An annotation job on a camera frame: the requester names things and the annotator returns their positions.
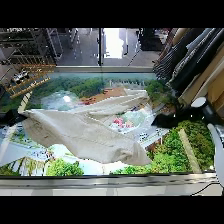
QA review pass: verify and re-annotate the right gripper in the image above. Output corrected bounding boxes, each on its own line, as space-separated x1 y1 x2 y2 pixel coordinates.
151 111 181 130

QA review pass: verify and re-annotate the white garment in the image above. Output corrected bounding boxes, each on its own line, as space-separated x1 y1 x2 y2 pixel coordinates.
19 87 153 167

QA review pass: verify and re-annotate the beige garment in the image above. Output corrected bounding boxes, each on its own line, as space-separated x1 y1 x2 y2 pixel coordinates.
179 46 224 108

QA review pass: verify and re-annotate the grey striped garment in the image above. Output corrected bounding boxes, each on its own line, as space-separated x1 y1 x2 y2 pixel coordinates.
152 27 205 85

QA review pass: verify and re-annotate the black garment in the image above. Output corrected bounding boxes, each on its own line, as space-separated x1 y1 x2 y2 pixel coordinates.
169 28 224 95

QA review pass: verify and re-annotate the black cable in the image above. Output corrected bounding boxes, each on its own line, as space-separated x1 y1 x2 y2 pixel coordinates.
189 180 222 197

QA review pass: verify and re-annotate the silver frame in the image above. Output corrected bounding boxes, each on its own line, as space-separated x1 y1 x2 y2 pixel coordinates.
0 172 224 197

